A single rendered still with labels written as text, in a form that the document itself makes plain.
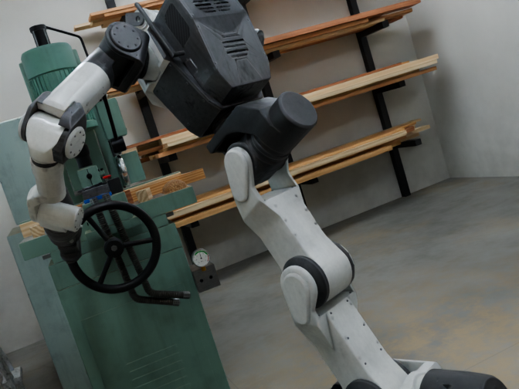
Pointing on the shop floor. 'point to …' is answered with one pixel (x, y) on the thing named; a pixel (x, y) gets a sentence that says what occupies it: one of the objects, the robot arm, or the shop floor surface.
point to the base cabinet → (145, 333)
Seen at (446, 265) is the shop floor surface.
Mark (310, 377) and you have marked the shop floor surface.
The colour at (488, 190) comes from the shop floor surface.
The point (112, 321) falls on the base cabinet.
